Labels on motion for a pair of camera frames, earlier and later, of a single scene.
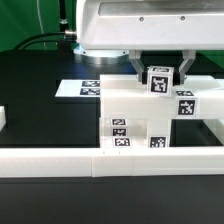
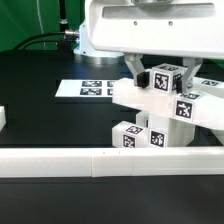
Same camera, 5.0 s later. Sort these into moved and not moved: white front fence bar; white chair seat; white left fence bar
Moved: white chair seat
Not moved: white front fence bar; white left fence bar
